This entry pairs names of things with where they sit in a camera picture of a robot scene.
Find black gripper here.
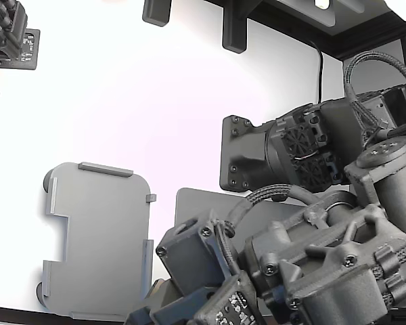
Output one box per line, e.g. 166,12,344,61
123,272,270,325

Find grey metal plate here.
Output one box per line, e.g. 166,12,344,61
175,187,314,238

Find black device with labelled motor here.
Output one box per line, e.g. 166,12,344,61
0,0,41,102

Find grey wrist camera housing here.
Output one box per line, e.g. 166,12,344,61
155,209,241,301

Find grey plastic frame holder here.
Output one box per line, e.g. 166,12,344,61
36,161,158,321

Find thin black cable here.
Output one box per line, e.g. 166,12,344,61
307,39,325,104

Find large dark grey bracket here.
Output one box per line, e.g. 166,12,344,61
221,0,248,55

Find small dark grey bracket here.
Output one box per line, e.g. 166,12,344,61
141,0,173,28

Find black frame structure with lights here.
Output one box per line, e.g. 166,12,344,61
229,0,406,64

